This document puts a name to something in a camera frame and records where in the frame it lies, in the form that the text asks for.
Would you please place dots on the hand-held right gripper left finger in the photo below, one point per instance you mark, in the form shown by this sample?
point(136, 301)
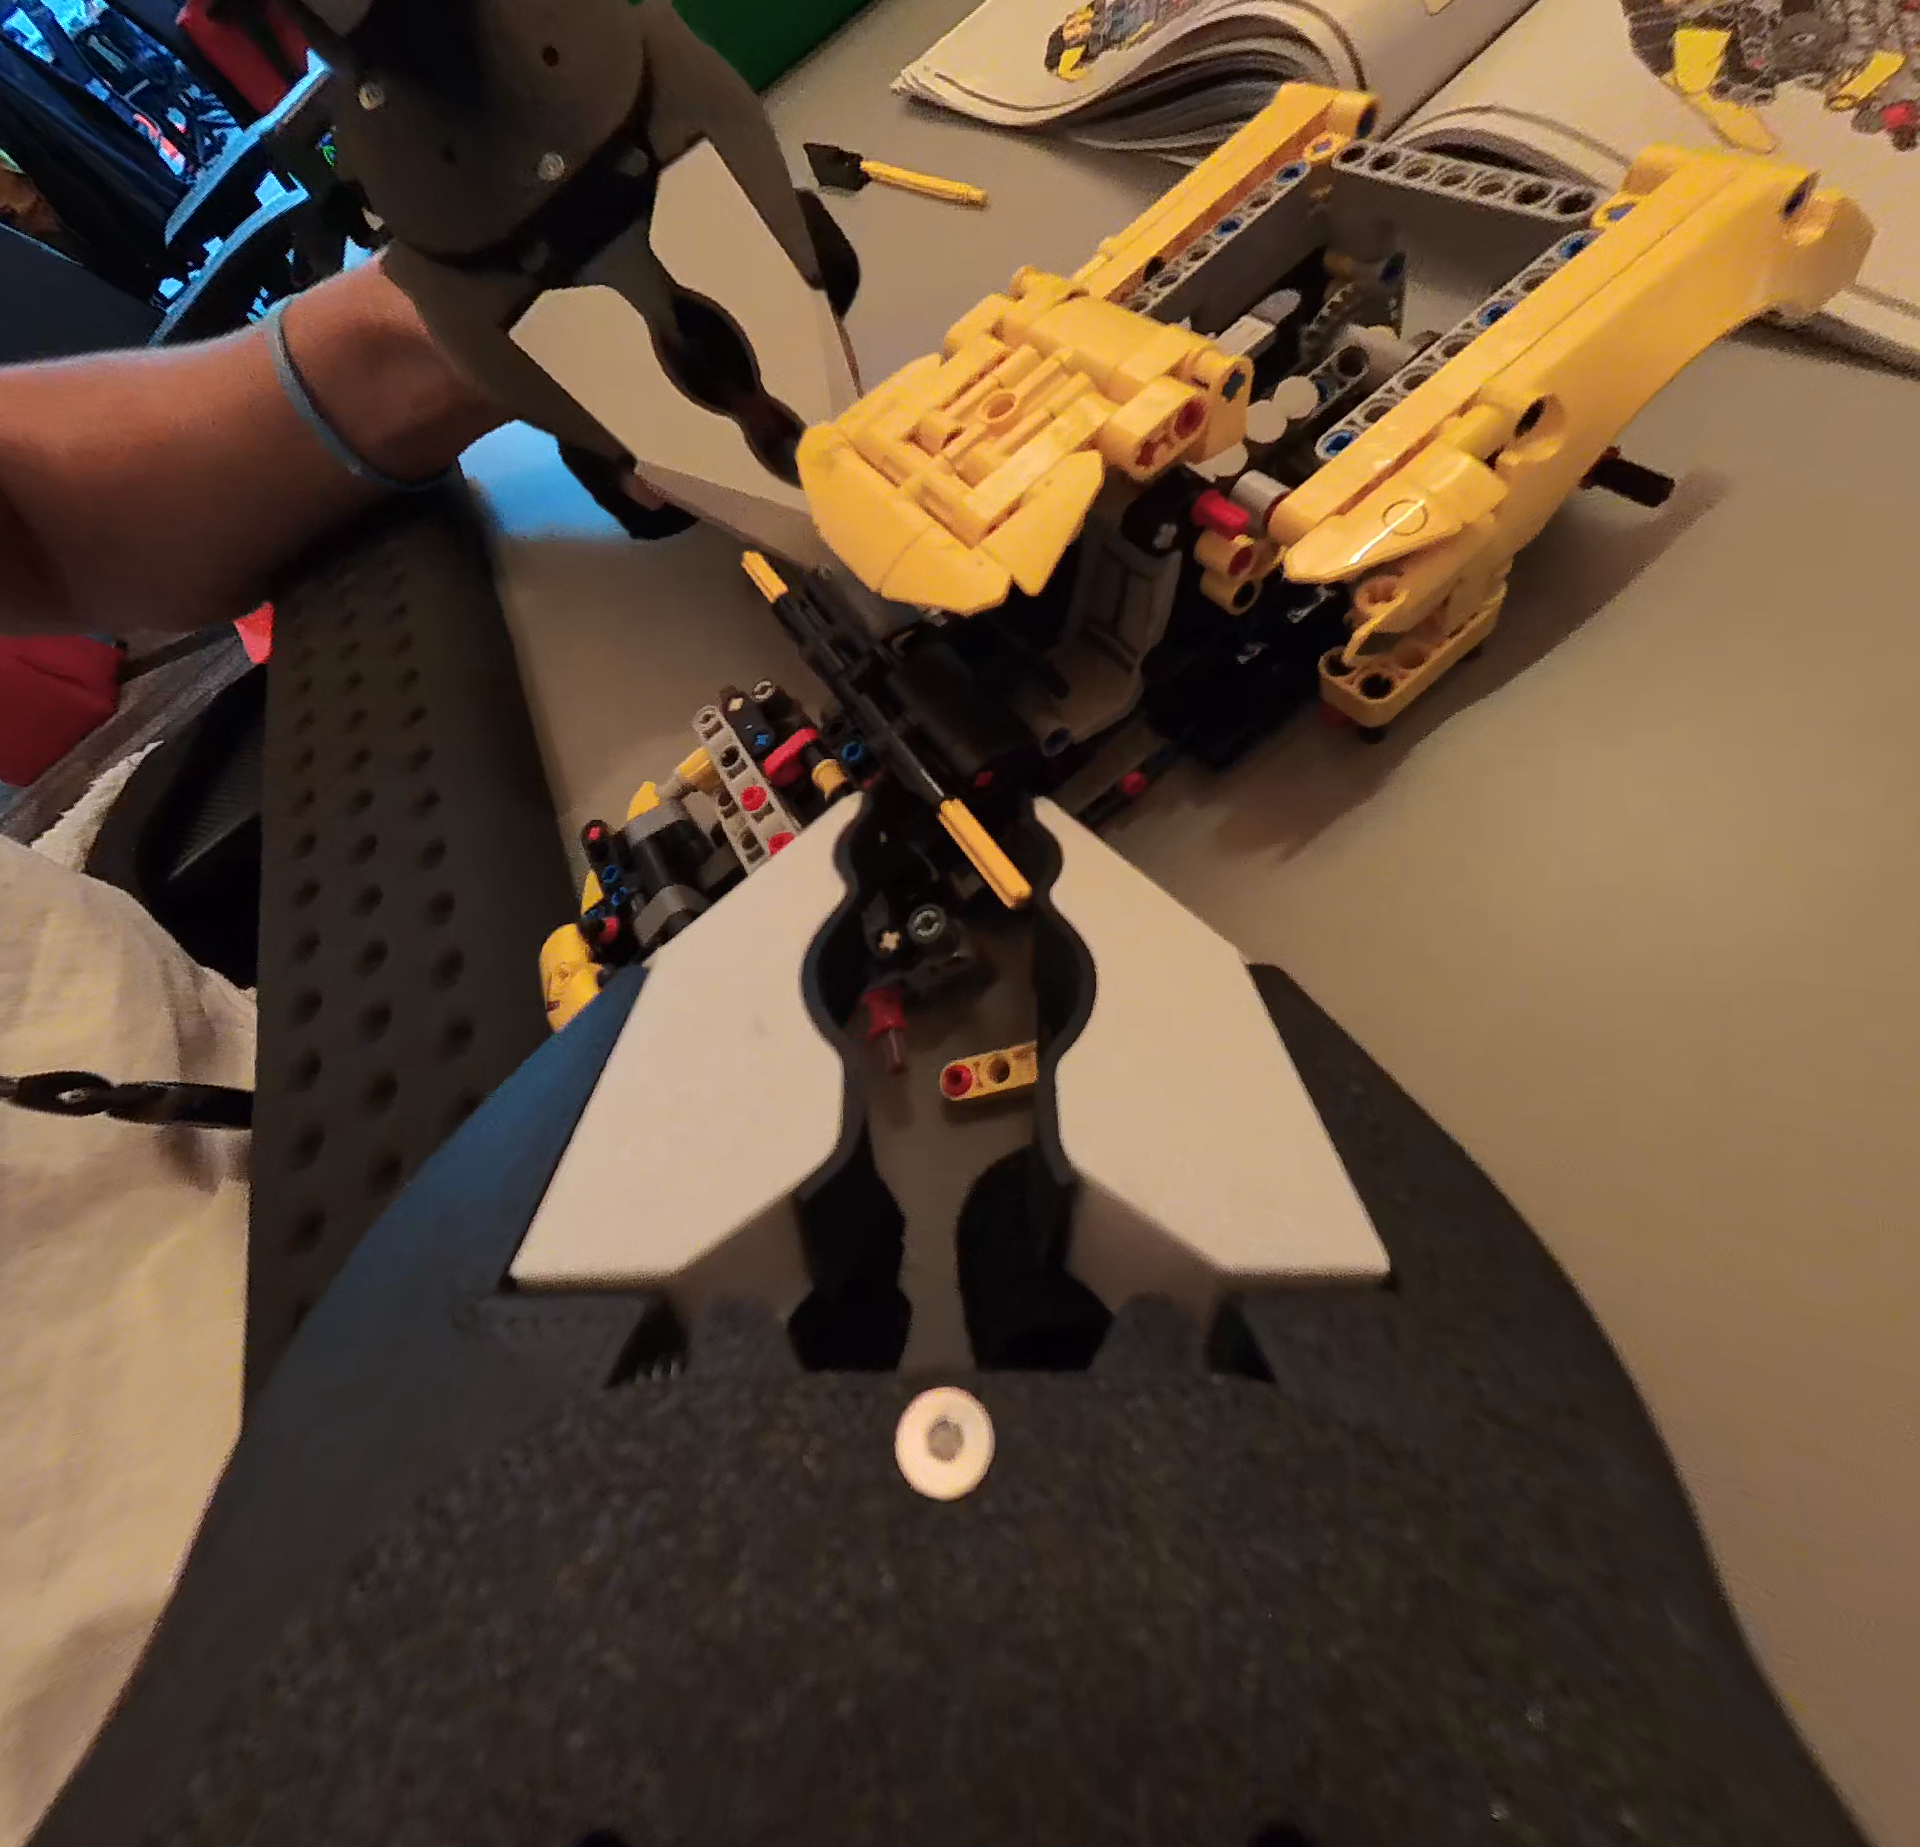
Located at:
point(675, 1129)

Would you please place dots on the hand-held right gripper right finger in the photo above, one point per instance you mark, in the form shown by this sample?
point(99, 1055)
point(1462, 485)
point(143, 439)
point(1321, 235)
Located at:
point(1201, 1129)

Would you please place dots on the blue wristband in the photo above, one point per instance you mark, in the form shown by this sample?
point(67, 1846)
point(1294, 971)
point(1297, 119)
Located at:
point(308, 407)

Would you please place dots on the yellow toy brick car model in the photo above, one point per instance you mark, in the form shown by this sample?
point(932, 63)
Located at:
point(975, 483)

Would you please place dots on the small yellow connector red pin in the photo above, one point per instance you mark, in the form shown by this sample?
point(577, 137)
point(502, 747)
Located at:
point(998, 1075)

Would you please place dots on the person's left forearm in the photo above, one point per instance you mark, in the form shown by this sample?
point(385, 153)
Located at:
point(151, 497)

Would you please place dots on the open instruction booklet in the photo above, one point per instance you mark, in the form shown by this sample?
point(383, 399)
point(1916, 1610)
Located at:
point(1351, 17)

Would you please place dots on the grey desk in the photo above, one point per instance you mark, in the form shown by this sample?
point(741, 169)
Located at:
point(1575, 979)

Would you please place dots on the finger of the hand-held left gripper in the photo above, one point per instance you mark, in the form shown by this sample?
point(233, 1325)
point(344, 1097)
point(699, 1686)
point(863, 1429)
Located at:
point(645, 393)
point(765, 273)

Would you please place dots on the person's white shirt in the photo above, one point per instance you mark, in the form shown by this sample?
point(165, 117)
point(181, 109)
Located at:
point(105, 1353)

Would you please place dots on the yellow axle with black connector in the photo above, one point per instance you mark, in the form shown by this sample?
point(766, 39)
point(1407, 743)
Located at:
point(914, 179)

